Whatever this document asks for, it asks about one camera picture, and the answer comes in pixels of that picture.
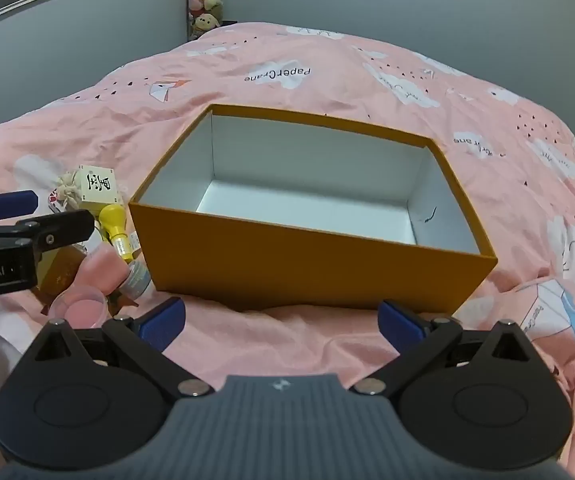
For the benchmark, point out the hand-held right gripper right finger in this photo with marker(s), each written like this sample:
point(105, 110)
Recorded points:
point(398, 321)

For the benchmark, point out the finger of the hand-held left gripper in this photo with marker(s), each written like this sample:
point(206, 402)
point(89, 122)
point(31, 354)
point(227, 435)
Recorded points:
point(7, 204)
point(57, 227)

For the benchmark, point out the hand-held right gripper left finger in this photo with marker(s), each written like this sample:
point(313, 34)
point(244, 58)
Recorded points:
point(160, 321)

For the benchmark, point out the gold cardboard packet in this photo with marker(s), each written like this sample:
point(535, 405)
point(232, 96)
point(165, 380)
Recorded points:
point(60, 270)

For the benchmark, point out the white calligraphy print box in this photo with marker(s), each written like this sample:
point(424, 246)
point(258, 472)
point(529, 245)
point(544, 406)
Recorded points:
point(98, 187)

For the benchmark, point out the pink bottle with orange cap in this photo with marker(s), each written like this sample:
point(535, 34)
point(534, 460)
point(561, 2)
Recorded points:
point(105, 265)

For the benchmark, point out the clear cup with pink puff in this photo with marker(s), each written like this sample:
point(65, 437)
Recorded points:
point(80, 307)

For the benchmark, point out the orange cardboard box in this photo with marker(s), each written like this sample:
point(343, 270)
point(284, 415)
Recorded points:
point(317, 185)

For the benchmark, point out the pink printed blanket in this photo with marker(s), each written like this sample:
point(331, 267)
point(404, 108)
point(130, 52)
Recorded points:
point(317, 75)

